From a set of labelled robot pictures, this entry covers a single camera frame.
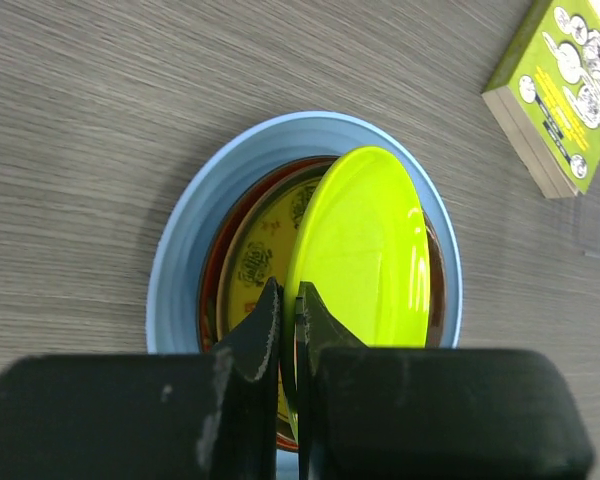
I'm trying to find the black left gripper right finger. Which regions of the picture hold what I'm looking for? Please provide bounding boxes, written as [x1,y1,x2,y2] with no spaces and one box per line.
[296,282,595,479]

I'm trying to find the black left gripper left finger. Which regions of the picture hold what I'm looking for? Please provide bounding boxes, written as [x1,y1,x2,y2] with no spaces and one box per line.
[0,280,281,479]

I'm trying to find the light blue plate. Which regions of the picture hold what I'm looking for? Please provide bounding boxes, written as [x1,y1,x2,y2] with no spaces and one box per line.
[144,110,464,480]

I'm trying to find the lime green plate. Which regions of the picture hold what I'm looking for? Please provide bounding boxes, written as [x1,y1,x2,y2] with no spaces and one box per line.
[280,146,431,430]

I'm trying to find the yellow patterned plate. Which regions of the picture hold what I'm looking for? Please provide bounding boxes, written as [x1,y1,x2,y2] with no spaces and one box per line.
[215,169,339,436]

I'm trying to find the red floral plate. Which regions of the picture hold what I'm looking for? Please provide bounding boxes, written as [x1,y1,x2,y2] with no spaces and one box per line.
[197,155,447,453]

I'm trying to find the green book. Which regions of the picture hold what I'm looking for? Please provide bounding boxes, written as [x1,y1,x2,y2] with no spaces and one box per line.
[482,0,600,199]

